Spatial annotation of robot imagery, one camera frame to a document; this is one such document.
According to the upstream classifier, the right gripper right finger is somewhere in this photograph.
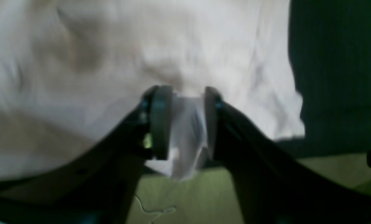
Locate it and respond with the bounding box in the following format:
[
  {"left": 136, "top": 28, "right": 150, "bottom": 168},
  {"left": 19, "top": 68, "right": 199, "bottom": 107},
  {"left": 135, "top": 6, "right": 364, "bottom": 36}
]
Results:
[{"left": 204, "top": 87, "right": 371, "bottom": 224}]

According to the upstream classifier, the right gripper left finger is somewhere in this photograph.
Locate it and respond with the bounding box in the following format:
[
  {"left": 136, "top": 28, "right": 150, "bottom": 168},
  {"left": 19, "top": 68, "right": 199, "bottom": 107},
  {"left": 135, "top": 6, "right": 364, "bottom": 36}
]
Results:
[{"left": 0, "top": 86, "right": 173, "bottom": 224}]

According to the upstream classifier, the pink T-shirt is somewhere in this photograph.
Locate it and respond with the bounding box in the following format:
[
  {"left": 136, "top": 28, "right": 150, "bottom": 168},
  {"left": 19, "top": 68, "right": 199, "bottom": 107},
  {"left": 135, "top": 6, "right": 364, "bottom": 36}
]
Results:
[{"left": 0, "top": 0, "right": 305, "bottom": 180}]

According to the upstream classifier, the black table cloth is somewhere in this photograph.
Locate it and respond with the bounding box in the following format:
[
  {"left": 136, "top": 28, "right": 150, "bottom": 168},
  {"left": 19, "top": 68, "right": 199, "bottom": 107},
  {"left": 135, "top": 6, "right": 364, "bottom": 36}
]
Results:
[{"left": 278, "top": 0, "right": 371, "bottom": 158}]

